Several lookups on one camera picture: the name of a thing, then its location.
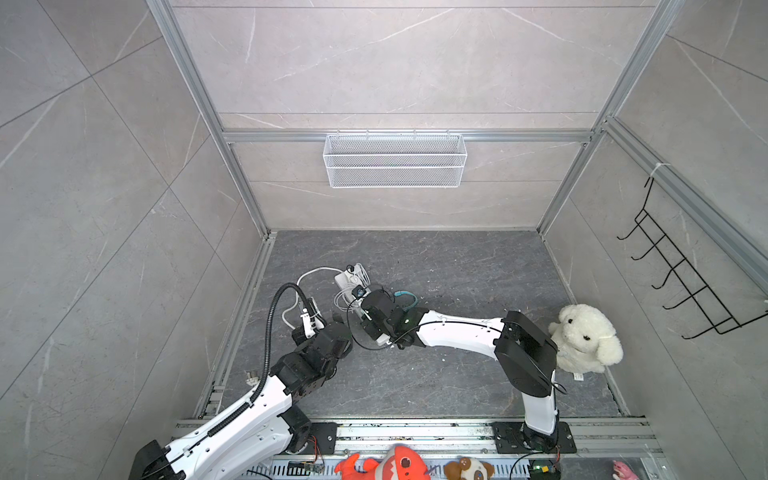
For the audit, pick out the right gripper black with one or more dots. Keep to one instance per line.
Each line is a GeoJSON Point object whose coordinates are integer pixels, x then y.
{"type": "Point", "coordinates": [368, 328]}

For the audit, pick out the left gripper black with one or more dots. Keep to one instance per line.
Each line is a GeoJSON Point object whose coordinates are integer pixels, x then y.
{"type": "Point", "coordinates": [318, 330]}

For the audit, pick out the white power strip colourful sockets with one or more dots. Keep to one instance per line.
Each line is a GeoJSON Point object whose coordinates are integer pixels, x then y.
{"type": "Point", "coordinates": [354, 285]}

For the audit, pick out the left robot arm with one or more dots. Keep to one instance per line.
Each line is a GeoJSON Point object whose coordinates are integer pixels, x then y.
{"type": "Point", "coordinates": [263, 423]}

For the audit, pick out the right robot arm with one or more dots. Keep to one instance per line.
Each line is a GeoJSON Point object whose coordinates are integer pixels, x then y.
{"type": "Point", "coordinates": [526, 354]}

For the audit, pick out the red plush lobster toy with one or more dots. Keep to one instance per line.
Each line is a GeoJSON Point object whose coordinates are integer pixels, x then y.
{"type": "Point", "coordinates": [400, 463]}

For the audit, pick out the brown white plush dog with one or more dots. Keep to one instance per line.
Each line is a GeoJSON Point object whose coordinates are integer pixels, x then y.
{"type": "Point", "coordinates": [468, 468]}

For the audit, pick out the white plush seal toy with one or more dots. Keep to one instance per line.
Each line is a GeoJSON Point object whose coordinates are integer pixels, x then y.
{"type": "Point", "coordinates": [586, 340]}

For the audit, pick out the pink plush toy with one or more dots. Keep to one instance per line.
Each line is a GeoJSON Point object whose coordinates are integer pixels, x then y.
{"type": "Point", "coordinates": [621, 471]}

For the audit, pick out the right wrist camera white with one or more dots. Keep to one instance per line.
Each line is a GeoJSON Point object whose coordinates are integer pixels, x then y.
{"type": "Point", "coordinates": [358, 293]}

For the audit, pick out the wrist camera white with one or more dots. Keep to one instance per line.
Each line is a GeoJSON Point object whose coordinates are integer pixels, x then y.
{"type": "Point", "coordinates": [308, 319]}
{"type": "Point", "coordinates": [358, 293]}

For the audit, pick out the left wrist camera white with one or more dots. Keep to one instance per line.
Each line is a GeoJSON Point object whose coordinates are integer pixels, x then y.
{"type": "Point", "coordinates": [308, 319]}

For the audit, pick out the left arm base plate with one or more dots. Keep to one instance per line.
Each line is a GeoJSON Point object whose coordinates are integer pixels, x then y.
{"type": "Point", "coordinates": [315, 439]}

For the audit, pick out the white wire mesh basket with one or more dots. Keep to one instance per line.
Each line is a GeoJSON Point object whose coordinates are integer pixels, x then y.
{"type": "Point", "coordinates": [360, 161]}

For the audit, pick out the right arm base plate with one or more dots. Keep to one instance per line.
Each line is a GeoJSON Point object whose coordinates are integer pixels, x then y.
{"type": "Point", "coordinates": [518, 438]}

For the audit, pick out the black wall hook rack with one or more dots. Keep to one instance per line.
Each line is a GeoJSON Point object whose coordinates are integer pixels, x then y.
{"type": "Point", "coordinates": [718, 318]}

